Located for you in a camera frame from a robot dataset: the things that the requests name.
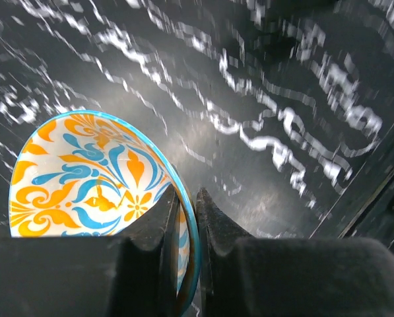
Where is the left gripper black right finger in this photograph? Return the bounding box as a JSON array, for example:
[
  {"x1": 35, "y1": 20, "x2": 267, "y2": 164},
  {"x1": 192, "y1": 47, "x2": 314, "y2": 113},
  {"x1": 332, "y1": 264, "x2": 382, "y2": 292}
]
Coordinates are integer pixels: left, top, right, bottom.
[{"x1": 196, "y1": 189, "x2": 394, "y2": 316}]

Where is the orange blue floral bowl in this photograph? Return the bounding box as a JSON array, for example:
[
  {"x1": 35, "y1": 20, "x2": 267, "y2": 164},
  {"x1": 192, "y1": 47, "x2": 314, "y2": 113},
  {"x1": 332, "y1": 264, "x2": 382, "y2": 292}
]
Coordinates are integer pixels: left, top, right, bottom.
[{"x1": 9, "y1": 110, "x2": 201, "y2": 314}]

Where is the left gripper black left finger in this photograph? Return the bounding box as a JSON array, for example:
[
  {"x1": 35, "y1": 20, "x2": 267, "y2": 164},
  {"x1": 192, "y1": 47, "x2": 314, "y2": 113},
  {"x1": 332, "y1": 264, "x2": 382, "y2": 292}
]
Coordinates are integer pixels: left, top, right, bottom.
[{"x1": 0, "y1": 186, "x2": 180, "y2": 316}]

